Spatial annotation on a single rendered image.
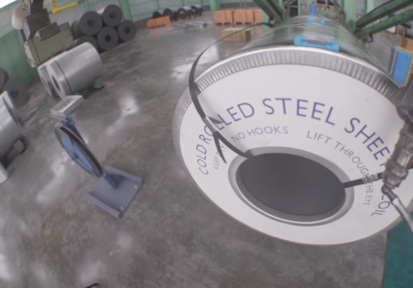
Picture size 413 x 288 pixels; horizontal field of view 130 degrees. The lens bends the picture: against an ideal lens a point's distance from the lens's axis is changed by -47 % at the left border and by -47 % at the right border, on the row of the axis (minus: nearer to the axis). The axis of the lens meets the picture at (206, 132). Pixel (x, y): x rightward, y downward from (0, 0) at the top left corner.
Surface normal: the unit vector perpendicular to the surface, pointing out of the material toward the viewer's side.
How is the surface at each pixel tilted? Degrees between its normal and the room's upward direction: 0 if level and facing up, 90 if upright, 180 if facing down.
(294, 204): 16
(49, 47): 92
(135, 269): 0
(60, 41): 92
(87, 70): 94
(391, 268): 0
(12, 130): 101
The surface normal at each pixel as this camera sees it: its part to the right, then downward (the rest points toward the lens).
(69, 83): 0.86, 0.39
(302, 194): -0.44, -0.79
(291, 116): -0.51, 0.61
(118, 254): -0.14, -0.76
